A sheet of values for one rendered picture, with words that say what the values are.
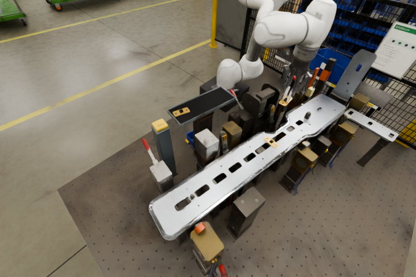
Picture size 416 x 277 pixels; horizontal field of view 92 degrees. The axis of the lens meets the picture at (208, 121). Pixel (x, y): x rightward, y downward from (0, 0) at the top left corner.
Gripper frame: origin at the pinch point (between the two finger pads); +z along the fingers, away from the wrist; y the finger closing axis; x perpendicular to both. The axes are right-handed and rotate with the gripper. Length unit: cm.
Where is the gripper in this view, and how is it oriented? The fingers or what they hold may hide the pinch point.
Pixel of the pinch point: (288, 94)
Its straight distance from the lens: 107.6
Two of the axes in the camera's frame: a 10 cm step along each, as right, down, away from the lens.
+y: 7.5, 4.9, -4.4
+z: -0.3, 6.9, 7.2
